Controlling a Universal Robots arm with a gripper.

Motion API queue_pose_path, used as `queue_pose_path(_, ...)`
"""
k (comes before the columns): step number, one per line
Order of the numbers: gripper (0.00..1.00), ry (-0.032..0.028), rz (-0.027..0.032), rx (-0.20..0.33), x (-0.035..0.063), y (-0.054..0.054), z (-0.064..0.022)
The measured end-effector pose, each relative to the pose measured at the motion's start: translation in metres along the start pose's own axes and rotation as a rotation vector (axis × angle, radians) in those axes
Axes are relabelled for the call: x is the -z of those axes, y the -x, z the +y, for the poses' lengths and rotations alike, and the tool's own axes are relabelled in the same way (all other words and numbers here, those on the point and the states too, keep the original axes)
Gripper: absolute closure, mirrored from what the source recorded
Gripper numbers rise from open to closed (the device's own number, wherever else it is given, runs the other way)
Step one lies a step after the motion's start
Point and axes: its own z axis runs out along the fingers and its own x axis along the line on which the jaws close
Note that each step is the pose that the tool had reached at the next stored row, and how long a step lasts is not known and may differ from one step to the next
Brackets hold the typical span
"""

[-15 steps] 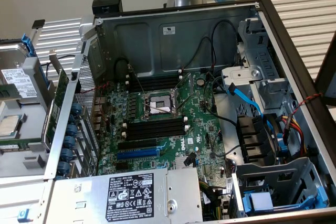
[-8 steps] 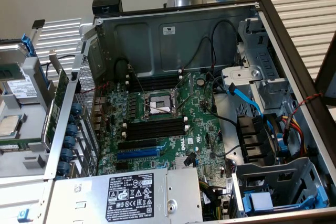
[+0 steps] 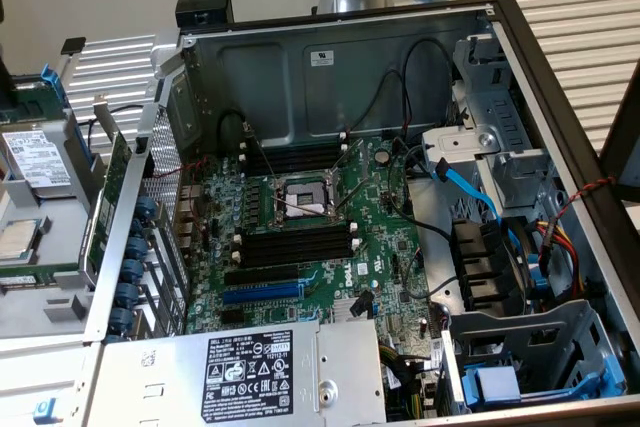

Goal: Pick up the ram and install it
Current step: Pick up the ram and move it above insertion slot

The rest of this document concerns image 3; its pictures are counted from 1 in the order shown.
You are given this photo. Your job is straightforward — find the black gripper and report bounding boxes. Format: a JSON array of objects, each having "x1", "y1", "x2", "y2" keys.
[{"x1": 0, "y1": 51, "x2": 15, "y2": 111}]

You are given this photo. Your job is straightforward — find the blue plastic disk carrier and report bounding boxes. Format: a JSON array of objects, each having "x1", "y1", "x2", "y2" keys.
[{"x1": 39, "y1": 63, "x2": 96, "y2": 168}]

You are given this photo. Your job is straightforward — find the hard disk with white label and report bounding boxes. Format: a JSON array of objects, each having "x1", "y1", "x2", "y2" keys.
[{"x1": 0, "y1": 120, "x2": 74, "y2": 201}]

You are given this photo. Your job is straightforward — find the green graphics card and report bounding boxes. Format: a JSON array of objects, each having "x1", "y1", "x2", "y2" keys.
[{"x1": 82, "y1": 91, "x2": 136, "y2": 281}]

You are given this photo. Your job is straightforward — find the grey parts rack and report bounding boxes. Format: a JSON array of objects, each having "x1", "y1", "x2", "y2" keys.
[{"x1": 0, "y1": 106, "x2": 104, "y2": 341}]

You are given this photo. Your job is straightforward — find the silver CPU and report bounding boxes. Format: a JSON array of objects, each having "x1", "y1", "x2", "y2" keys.
[{"x1": 0, "y1": 218, "x2": 42, "y2": 264}]

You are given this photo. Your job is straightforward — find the blue card retention clip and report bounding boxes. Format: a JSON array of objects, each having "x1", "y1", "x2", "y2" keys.
[
  {"x1": 116, "y1": 282, "x2": 142, "y2": 309},
  {"x1": 124, "y1": 235, "x2": 150, "y2": 262},
  {"x1": 134, "y1": 195, "x2": 159, "y2": 222},
  {"x1": 108, "y1": 306, "x2": 135, "y2": 334},
  {"x1": 121, "y1": 259, "x2": 146, "y2": 285}
]

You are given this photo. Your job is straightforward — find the metal rear port block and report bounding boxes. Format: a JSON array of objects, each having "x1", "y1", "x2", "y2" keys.
[{"x1": 172, "y1": 181, "x2": 206, "y2": 253}]

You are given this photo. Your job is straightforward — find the thin metal locking lever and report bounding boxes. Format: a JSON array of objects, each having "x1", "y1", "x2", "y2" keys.
[
  {"x1": 335, "y1": 180, "x2": 375, "y2": 212},
  {"x1": 248, "y1": 130, "x2": 282, "y2": 184}
]

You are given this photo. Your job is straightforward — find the long black expansion slot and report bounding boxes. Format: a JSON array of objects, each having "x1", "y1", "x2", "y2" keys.
[{"x1": 223, "y1": 265, "x2": 301, "y2": 287}]

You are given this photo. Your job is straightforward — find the CPU socket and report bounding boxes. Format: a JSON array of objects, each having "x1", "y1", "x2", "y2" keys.
[{"x1": 272, "y1": 169, "x2": 346, "y2": 228}]

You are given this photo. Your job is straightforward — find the short black expansion slot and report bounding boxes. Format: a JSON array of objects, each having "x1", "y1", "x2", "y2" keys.
[{"x1": 218, "y1": 307, "x2": 247, "y2": 327}]

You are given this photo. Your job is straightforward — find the blue expansion slot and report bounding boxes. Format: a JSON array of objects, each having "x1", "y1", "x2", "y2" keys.
[{"x1": 222, "y1": 281, "x2": 305, "y2": 305}]

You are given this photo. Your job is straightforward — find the blue case latch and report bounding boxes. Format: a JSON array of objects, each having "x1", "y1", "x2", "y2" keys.
[{"x1": 32, "y1": 397, "x2": 58, "y2": 424}]

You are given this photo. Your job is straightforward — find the silver power supply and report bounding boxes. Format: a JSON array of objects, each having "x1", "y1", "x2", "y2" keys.
[{"x1": 84, "y1": 319, "x2": 389, "y2": 427}]

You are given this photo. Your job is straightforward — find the metal socket cover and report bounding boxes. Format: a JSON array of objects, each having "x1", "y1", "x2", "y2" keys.
[{"x1": 329, "y1": 138, "x2": 372, "y2": 186}]

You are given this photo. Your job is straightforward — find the grey steel PC case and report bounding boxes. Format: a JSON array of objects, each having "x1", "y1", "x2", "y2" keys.
[{"x1": 82, "y1": 0, "x2": 640, "y2": 427}]

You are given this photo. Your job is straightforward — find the black rating label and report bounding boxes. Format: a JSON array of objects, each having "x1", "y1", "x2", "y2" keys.
[{"x1": 200, "y1": 329, "x2": 296, "y2": 424}]

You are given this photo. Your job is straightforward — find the silver chipset heatsink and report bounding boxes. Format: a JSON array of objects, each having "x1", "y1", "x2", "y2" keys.
[{"x1": 330, "y1": 296, "x2": 377, "y2": 324}]

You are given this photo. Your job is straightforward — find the green Dell motherboard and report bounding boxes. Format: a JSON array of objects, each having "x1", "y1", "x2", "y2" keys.
[{"x1": 184, "y1": 134, "x2": 446, "y2": 343}]

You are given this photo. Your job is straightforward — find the grey optical drive cage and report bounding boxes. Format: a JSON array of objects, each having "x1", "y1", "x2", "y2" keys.
[{"x1": 419, "y1": 32, "x2": 561, "y2": 221}]

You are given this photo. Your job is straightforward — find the black fan shroud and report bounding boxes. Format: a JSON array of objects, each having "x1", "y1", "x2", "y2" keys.
[{"x1": 448, "y1": 216, "x2": 529, "y2": 313}]

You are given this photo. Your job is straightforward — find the grey disk bay cage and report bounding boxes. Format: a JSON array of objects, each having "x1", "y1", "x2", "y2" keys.
[{"x1": 442, "y1": 299, "x2": 629, "y2": 416}]

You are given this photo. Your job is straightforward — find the blue disk caddy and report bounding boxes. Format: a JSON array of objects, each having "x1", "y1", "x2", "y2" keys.
[{"x1": 462, "y1": 356, "x2": 627, "y2": 411}]

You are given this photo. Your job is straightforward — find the dark angled bar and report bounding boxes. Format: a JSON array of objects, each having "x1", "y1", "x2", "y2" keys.
[{"x1": 598, "y1": 60, "x2": 640, "y2": 203}]

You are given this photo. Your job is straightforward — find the silver bracket with black tip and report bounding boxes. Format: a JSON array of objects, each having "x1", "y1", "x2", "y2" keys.
[{"x1": 56, "y1": 36, "x2": 88, "y2": 81}]

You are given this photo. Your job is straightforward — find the thin black wire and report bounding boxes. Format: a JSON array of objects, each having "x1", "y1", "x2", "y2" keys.
[{"x1": 87, "y1": 104, "x2": 146, "y2": 148}]

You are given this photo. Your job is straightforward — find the short red black twisted wire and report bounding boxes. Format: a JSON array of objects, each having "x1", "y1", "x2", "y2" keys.
[{"x1": 148, "y1": 155, "x2": 211, "y2": 179}]

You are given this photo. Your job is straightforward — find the black camera box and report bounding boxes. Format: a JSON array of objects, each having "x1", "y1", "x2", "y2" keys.
[{"x1": 174, "y1": 0, "x2": 236, "y2": 31}]

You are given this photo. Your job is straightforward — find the black fan wire loop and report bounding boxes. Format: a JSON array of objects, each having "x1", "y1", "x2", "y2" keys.
[{"x1": 215, "y1": 109, "x2": 251, "y2": 161}]

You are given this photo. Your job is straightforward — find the thin dark wire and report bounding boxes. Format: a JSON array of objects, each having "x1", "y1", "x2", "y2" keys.
[{"x1": 349, "y1": 71, "x2": 411, "y2": 133}]

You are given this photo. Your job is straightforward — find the black looped wire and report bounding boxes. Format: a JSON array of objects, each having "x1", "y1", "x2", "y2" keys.
[{"x1": 401, "y1": 38, "x2": 455, "y2": 131}]

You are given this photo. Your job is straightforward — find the black motherboard wire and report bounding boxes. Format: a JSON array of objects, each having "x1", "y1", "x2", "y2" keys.
[{"x1": 388, "y1": 135, "x2": 454, "y2": 244}]

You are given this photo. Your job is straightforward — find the grey wire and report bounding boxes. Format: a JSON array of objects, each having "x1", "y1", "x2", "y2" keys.
[{"x1": 398, "y1": 274, "x2": 460, "y2": 301}]

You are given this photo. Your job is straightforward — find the blue SATA wire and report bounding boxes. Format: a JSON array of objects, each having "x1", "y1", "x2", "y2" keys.
[{"x1": 435, "y1": 157, "x2": 526, "y2": 273}]

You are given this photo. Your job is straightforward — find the black yellow supply wire bundle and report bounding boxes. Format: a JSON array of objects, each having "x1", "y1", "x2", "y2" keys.
[{"x1": 378, "y1": 341, "x2": 441, "y2": 421}]

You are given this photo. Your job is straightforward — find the yellow red power wire bundle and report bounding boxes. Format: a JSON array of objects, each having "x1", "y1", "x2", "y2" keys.
[{"x1": 533, "y1": 216, "x2": 589, "y2": 301}]

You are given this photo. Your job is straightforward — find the long red black twisted wire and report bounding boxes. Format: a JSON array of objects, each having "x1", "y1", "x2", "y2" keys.
[{"x1": 547, "y1": 176, "x2": 617, "y2": 228}]

